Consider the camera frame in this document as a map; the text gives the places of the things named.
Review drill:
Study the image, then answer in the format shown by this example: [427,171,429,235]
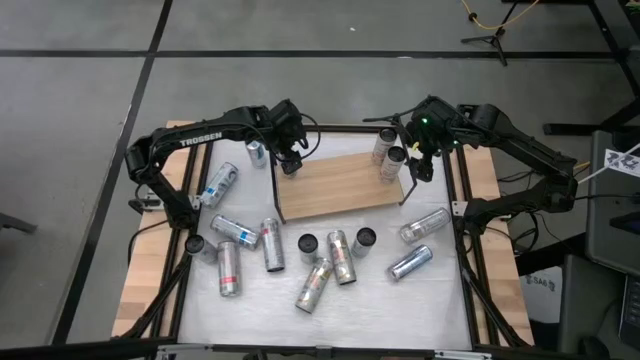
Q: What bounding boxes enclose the black cable bundle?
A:
[492,167,591,261]

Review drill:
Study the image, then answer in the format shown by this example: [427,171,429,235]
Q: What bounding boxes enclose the black stand foot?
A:
[0,212,39,235]

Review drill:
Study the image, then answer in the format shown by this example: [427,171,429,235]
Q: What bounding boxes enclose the black desk device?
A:
[609,209,640,236]

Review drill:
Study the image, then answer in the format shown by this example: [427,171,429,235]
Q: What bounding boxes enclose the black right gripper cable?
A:
[362,112,416,126]

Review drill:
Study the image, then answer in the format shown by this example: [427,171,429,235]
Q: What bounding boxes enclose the black tripod stand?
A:
[459,0,524,68]

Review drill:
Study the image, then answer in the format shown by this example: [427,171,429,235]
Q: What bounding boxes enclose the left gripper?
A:
[267,98,308,176]

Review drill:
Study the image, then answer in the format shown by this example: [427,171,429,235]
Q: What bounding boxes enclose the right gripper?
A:
[402,95,464,184]

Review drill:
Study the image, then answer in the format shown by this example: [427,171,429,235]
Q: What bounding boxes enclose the Celsius can with blue base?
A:
[350,226,378,260]

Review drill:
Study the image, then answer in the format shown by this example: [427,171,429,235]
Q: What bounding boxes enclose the black aluminium table frame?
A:
[112,118,534,360]

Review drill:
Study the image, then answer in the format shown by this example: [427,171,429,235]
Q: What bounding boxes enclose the black power cable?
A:
[127,219,174,266]

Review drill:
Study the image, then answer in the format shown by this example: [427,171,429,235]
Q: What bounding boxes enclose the Celsius Tropical Vibe can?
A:
[326,229,358,287]
[297,232,320,266]
[399,207,452,246]
[294,256,335,315]
[260,217,286,274]

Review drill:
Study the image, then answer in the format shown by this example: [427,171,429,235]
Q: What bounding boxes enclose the wooden tray board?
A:
[268,142,419,225]

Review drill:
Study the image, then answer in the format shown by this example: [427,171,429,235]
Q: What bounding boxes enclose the blue silver Red Bull can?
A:
[209,213,262,251]
[199,161,240,210]
[386,244,434,283]
[245,140,269,170]

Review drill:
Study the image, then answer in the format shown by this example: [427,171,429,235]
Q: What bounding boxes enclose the grey desk unit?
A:
[584,129,640,276]

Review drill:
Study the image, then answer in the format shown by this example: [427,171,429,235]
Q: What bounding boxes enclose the Celsius Peach Vibe can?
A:
[379,145,407,184]
[371,127,399,167]
[184,234,219,265]

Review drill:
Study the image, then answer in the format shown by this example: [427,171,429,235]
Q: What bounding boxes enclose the dark keyboard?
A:
[618,274,640,351]

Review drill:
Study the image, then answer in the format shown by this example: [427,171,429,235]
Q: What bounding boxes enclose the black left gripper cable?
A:
[298,112,322,161]

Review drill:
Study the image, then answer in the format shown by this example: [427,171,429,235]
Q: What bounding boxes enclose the yellow floor cable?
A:
[459,0,541,31]

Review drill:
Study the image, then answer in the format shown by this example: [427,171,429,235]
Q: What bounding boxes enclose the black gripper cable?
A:
[362,112,416,126]
[298,112,322,161]

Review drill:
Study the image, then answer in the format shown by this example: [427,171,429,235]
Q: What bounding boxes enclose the white printed bag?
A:
[519,267,564,325]

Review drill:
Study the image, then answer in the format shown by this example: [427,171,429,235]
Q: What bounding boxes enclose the silver can with red print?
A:
[217,240,243,298]

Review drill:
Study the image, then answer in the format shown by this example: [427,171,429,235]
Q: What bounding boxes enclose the white cable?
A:
[574,143,640,186]

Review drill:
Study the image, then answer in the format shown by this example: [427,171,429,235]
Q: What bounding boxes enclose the black desk frame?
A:
[542,0,640,137]

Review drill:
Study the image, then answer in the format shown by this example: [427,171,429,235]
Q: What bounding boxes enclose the printed white paper tag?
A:
[603,147,640,179]

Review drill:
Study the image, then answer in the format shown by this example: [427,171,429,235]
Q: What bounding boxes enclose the white table mat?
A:
[177,130,474,351]

